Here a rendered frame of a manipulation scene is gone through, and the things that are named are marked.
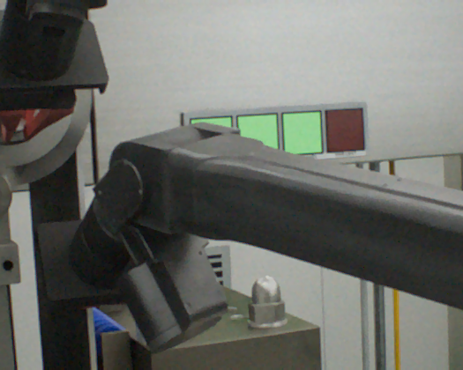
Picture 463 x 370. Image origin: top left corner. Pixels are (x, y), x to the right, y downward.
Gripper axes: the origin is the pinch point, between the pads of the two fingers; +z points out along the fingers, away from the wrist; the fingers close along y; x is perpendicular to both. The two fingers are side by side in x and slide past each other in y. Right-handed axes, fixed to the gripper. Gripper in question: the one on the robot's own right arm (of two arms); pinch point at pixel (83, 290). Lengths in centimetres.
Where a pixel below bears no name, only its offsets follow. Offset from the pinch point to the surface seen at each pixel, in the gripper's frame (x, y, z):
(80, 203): 6.1, -0.2, -5.3
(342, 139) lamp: 22, 41, 22
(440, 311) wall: 53, 205, 269
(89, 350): -5.3, -0.2, 0.9
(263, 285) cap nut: -2.2, 15.8, -2.4
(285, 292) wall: 68, 137, 261
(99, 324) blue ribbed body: -2.6, 1.5, 2.8
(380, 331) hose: 3, 55, 49
